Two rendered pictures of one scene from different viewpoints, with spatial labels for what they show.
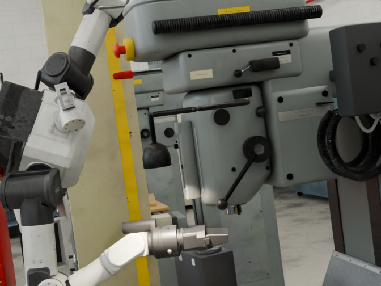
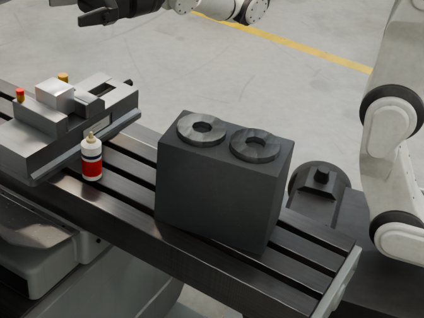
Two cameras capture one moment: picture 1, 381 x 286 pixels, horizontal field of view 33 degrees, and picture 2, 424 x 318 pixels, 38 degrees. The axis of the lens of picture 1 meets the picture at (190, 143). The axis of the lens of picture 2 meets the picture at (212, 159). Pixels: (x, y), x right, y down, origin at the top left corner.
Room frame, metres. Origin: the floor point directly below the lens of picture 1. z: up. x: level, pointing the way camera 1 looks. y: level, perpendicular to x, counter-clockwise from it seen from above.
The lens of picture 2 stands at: (2.76, -0.68, 1.74)
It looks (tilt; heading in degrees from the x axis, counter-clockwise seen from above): 37 degrees down; 132
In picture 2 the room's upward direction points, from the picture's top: 7 degrees clockwise
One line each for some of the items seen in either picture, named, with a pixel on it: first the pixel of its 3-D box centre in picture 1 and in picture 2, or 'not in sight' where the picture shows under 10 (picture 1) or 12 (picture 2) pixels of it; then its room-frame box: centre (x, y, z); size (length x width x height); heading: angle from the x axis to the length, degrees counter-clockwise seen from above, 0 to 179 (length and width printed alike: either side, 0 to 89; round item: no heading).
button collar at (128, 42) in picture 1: (128, 49); not in sight; (1.72, 0.13, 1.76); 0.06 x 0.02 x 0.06; 15
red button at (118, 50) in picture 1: (119, 50); not in sight; (1.72, 0.15, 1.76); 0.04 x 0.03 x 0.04; 15
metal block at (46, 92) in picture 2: not in sight; (55, 98); (1.77, -0.09, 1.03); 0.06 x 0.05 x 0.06; 12
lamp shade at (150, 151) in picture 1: (156, 154); not in sight; (1.64, 0.09, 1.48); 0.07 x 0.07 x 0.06
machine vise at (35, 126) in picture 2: not in sight; (66, 115); (1.77, -0.07, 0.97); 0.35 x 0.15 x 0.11; 102
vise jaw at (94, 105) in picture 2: not in sight; (74, 96); (1.76, -0.04, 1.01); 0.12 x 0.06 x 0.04; 12
